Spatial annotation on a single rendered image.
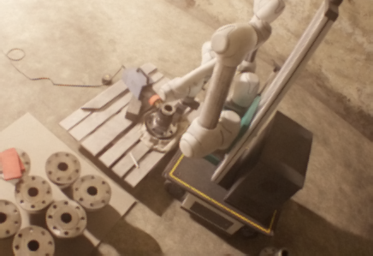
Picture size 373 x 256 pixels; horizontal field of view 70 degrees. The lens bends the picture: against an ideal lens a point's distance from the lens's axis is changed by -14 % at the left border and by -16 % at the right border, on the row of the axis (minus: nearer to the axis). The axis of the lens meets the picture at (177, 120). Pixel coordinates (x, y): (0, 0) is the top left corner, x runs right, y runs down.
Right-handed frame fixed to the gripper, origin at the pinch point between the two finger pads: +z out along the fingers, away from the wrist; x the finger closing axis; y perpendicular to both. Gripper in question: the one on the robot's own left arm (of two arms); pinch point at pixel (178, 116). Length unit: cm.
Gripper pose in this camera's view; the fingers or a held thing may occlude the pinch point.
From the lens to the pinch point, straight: 203.7
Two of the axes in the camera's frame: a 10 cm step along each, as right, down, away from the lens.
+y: -8.5, -5.2, 1.1
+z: -3.0, 6.4, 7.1
